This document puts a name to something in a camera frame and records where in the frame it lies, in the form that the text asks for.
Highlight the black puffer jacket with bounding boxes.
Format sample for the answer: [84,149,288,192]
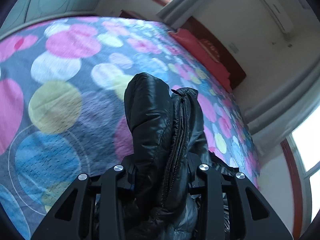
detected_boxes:
[120,73,236,239]

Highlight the colourful dotted bedspread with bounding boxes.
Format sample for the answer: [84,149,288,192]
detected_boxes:
[1,17,260,239]

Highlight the dark wooden headboard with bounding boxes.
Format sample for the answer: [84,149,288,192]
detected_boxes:
[182,16,247,90]

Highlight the red blanket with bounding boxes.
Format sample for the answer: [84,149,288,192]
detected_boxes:
[168,28,232,93]

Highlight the red embroidered pillow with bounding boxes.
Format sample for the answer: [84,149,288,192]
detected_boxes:
[199,39,220,63]

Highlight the red wooden nightstand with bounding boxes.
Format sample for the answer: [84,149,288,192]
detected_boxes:
[119,10,145,20]

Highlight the grey curtain beside headboard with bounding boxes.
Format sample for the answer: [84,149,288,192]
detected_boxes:
[156,0,205,29]

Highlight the white air conditioner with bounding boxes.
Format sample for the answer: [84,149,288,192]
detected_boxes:
[261,0,294,34]

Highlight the grey curtain right wall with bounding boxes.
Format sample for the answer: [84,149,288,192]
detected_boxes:
[245,62,319,148]

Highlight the right wall window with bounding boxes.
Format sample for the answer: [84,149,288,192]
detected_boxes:
[280,111,319,239]

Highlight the white wall socket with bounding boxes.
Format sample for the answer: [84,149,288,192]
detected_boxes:
[228,43,239,54]

